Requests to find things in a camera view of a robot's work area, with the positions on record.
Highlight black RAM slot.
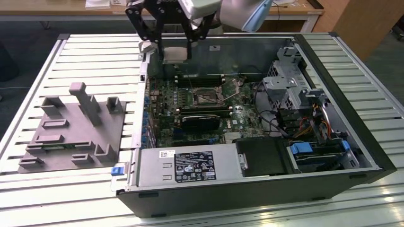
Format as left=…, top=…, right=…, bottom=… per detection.
left=175, top=73, right=223, bottom=77
left=176, top=83, right=224, bottom=87
left=176, top=79, right=224, bottom=84
left=175, top=76, right=223, bottom=80

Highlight small silver heatsink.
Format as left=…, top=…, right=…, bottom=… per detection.
left=225, top=132, right=243, bottom=143

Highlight metal socket cover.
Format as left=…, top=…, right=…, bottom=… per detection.
left=213, top=79, right=247, bottom=102

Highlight green RAM stick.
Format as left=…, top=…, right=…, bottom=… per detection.
left=43, top=143, right=79, bottom=150

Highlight blue disk carrier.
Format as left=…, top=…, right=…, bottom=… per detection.
left=289, top=140, right=349, bottom=155

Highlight wooden desk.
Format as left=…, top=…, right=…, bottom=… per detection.
left=0, top=0, right=325, bottom=33

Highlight wooden cabinet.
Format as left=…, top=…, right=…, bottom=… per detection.
left=321, top=0, right=404, bottom=61

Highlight black graphics card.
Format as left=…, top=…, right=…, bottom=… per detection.
left=179, top=106, right=229, bottom=132

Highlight CPU socket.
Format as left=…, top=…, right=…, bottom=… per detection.
left=191, top=87, right=225, bottom=107

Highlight silver power supply with label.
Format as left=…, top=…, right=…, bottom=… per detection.
left=133, top=148, right=247, bottom=188

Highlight green motherboard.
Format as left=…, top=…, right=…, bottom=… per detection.
left=144, top=75, right=271, bottom=148

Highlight black wire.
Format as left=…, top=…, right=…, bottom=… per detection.
left=256, top=82, right=293, bottom=138

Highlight grey plastic parts rack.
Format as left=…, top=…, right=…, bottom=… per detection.
left=17, top=82, right=128, bottom=175

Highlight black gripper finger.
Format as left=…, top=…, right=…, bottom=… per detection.
left=124, top=4, right=167, bottom=60
left=185, top=16, right=220, bottom=59

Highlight silver metal drive cage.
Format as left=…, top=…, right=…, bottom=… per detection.
left=261, top=46, right=329, bottom=112

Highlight yellow and orange wires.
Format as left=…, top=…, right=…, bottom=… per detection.
left=299, top=104, right=333, bottom=140

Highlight white box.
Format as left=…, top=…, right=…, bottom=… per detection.
left=84, top=0, right=112, bottom=10

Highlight black open PC case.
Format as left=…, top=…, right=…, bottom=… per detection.
left=111, top=33, right=397, bottom=218

